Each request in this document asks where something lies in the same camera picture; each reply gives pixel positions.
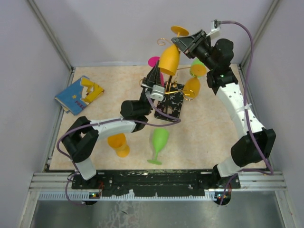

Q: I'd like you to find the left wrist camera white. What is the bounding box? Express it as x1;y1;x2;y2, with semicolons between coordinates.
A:
149;85;165;102

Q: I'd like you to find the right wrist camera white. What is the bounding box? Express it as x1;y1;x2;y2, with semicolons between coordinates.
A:
208;19;221;36

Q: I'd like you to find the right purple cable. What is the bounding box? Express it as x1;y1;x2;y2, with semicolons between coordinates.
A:
218;20;274;206

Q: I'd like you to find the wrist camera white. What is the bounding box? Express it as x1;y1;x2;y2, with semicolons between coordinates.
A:
149;85;165;102
208;19;221;36

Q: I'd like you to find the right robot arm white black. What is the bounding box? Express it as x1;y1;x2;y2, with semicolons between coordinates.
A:
172;30;276;188

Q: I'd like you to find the pink wine glass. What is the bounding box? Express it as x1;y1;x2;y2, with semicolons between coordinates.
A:
147;56;165;87

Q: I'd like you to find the gold wine glass rack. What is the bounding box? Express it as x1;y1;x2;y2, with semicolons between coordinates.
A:
139;38;194;122

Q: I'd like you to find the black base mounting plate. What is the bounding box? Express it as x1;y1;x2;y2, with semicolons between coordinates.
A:
72;169;240;197

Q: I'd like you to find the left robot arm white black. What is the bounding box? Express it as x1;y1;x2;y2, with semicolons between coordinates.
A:
58;61;165;189

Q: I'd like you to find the green wine glass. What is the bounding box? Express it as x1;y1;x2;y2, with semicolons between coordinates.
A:
147;128;169;165
191;58;205;67

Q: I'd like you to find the orange wine glass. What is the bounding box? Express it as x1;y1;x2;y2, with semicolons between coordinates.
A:
183;64;207;101
107;133;130;158
158;25;189;76

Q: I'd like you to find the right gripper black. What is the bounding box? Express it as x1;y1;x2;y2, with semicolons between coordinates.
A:
170;31;215;71

